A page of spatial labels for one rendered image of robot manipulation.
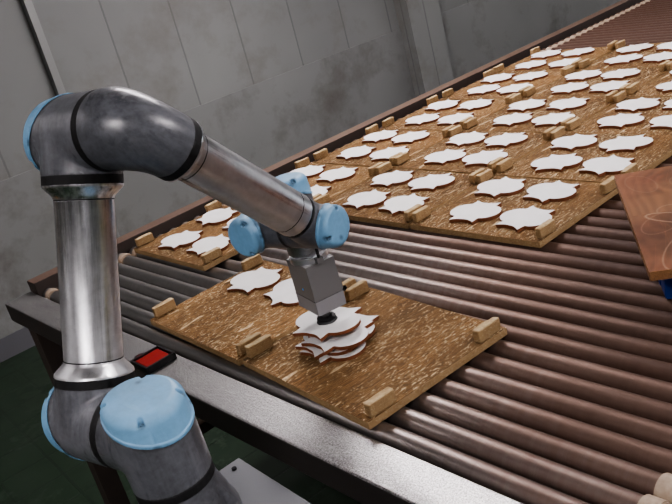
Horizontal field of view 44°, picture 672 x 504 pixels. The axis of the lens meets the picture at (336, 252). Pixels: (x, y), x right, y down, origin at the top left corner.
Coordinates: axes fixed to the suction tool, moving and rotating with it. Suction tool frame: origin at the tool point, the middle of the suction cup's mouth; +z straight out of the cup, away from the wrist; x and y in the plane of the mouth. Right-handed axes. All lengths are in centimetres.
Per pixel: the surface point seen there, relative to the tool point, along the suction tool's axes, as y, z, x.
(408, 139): 104, 3, -93
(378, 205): 59, 4, -50
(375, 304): 6.7, 4.1, -14.7
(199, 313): 42.8, 4.1, 13.2
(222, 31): 346, -29, -133
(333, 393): -16.4, 4.1, 9.7
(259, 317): 26.2, 4.1, 4.7
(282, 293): 30.9, 3.2, -4.0
